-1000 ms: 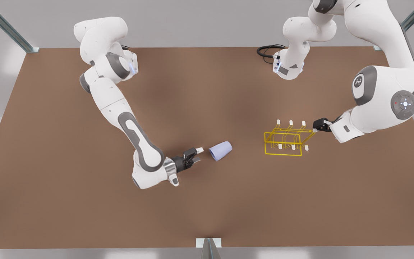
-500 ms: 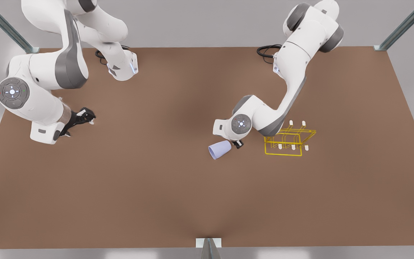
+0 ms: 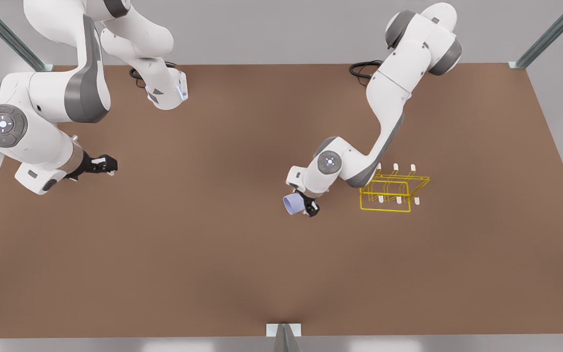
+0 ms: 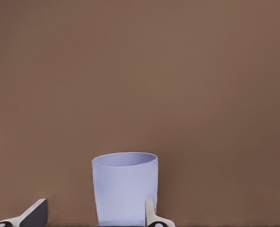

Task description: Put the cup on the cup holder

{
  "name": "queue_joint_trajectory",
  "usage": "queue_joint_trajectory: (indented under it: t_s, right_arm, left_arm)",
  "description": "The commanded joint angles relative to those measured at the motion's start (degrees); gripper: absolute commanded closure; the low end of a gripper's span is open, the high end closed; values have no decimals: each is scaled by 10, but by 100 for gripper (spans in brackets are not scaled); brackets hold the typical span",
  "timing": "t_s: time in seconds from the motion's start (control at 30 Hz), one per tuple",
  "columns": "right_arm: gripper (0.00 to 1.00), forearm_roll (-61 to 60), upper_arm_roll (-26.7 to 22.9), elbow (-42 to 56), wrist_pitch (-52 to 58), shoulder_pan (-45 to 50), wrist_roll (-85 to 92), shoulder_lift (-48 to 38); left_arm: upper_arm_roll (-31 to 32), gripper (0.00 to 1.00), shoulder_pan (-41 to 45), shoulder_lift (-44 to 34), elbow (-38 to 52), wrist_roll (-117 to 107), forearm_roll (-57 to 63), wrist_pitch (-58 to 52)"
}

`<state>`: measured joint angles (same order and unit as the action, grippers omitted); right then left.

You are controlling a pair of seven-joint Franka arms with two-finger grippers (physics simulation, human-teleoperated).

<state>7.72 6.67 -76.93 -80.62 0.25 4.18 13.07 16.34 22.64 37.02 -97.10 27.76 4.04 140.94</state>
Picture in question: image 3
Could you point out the pale lilac cup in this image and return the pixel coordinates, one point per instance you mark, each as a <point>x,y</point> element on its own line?
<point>292,203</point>

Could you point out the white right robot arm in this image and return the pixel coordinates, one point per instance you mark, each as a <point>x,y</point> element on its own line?
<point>42,102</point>

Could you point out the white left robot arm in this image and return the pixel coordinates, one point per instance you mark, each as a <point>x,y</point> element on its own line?
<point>389,98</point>

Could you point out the silver frame post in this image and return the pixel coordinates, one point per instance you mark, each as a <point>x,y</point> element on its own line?
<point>284,337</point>
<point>10,35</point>
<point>548,35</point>

